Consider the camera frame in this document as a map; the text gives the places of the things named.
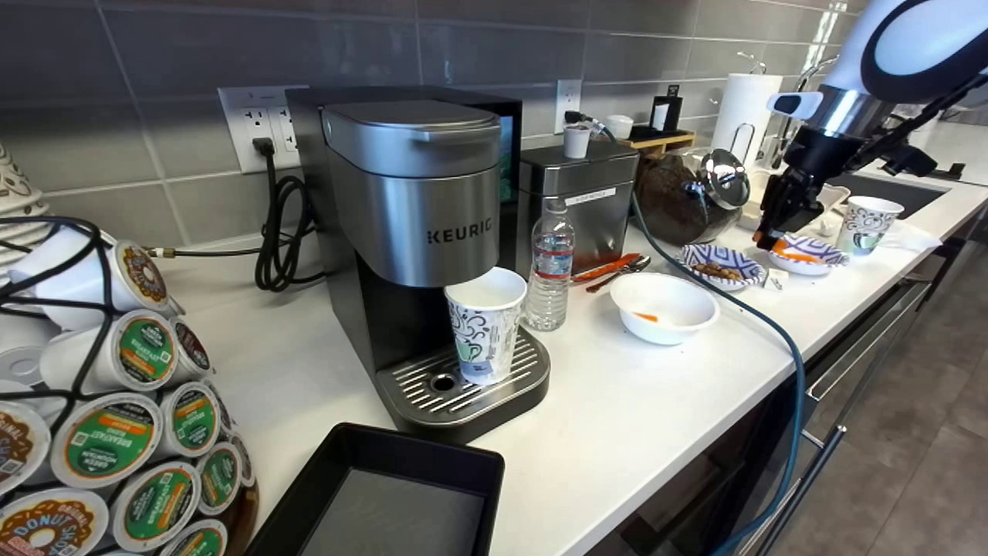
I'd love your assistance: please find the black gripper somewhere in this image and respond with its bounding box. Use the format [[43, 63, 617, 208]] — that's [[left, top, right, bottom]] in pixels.
[[753, 126, 860, 250]]

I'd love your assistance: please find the patterned paper bowl with carrots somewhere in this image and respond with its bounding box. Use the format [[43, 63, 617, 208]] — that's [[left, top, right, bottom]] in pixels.
[[765, 231, 847, 280]]

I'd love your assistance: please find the patterned paper bowl with nuts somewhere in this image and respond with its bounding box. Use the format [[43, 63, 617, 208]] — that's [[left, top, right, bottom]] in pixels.
[[676, 242, 769, 293]]

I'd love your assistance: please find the white ceramic bowl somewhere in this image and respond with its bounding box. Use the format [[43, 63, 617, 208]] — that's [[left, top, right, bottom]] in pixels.
[[608, 268, 723, 349]]

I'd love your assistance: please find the small patterned paper cup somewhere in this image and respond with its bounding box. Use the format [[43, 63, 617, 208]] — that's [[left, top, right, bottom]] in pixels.
[[836, 191, 907, 259]]

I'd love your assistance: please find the dark kettle with silver lid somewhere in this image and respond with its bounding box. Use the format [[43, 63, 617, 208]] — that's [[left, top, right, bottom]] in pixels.
[[628, 120, 757, 248]]

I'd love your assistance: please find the dark sink basin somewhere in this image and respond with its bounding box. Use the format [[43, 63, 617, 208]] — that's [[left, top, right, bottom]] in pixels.
[[831, 165, 952, 220]]

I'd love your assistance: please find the white paper towel roll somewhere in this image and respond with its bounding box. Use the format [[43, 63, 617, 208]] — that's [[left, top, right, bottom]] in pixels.
[[711, 69, 785, 165]]

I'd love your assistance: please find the wooden block stand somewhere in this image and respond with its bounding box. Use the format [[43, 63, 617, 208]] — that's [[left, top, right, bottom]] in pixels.
[[626, 129, 697, 157]]

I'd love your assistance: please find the dark glass bottle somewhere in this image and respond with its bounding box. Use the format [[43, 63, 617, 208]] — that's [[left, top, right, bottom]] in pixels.
[[647, 82, 684, 136]]

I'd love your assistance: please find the small white cup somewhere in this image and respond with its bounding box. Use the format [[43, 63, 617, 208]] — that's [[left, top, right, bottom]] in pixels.
[[601, 112, 637, 144], [563, 120, 597, 163]]

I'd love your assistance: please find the clear plastic water bottle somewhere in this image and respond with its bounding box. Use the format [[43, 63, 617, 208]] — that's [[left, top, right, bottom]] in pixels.
[[525, 165, 577, 332]]

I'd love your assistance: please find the large patterned paper cup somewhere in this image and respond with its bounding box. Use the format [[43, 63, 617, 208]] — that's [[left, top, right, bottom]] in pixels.
[[442, 266, 530, 388]]

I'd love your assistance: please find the silver Keurig coffee maker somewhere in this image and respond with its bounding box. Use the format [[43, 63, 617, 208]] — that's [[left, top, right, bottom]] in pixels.
[[314, 95, 552, 443]]

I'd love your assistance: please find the black rectangular tray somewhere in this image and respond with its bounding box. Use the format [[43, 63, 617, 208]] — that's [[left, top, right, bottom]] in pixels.
[[245, 420, 506, 556]]

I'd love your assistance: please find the brown lid coffee pod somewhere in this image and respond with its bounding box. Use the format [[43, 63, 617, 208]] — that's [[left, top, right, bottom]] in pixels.
[[0, 398, 52, 498], [165, 318, 217, 379], [18, 228, 176, 315]]

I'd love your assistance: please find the green lid coffee pod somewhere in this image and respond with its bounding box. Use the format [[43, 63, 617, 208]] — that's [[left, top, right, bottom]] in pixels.
[[109, 456, 202, 556], [40, 310, 186, 395], [158, 379, 224, 464], [194, 437, 248, 518], [50, 391, 165, 492], [158, 517, 230, 556]]

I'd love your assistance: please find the orange donut lid coffee pod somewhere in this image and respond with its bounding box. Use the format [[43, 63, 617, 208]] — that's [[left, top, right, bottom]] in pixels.
[[0, 484, 112, 556]]

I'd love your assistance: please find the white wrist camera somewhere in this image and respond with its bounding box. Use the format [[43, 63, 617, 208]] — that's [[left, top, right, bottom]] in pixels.
[[769, 88, 827, 122]]

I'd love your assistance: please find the metal drawer handle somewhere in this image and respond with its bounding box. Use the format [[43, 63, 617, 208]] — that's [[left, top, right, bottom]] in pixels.
[[804, 280, 933, 404]]

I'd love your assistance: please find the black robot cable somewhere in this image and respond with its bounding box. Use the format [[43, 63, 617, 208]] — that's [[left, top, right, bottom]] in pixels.
[[851, 72, 988, 180]]

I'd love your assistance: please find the blue cable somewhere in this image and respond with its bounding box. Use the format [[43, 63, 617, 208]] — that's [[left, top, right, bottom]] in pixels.
[[622, 187, 809, 556]]

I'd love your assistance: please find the orange handled utensil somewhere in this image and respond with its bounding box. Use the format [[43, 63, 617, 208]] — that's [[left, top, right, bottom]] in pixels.
[[572, 250, 644, 286]]

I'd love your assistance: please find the narrow white wall outlet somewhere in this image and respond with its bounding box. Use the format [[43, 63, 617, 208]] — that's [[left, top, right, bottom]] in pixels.
[[552, 77, 586, 136]]

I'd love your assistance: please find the black power cord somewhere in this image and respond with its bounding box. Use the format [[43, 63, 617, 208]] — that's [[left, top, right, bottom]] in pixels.
[[150, 136, 325, 293]]

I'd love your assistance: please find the black wire pod carousel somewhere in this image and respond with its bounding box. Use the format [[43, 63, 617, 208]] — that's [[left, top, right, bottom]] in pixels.
[[0, 213, 259, 556]]

